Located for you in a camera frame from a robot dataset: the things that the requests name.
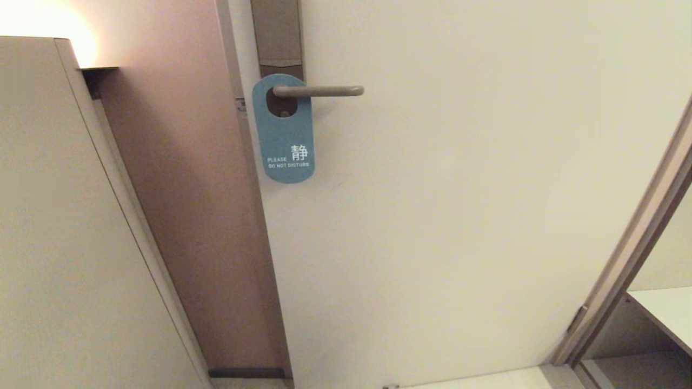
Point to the white door hanger sign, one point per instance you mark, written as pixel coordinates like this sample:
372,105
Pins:
286,140

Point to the white room door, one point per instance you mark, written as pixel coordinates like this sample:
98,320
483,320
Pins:
459,216

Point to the brown door lock plate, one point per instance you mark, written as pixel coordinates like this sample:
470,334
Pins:
278,32

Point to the dark skirting board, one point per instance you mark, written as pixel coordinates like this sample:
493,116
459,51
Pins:
246,372

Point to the white shelf board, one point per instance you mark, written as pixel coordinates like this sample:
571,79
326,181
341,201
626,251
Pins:
667,308

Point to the metal frame hinge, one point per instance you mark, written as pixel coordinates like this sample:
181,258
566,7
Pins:
577,319

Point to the taupe side doorway frame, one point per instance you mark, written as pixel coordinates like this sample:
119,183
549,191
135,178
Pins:
627,259

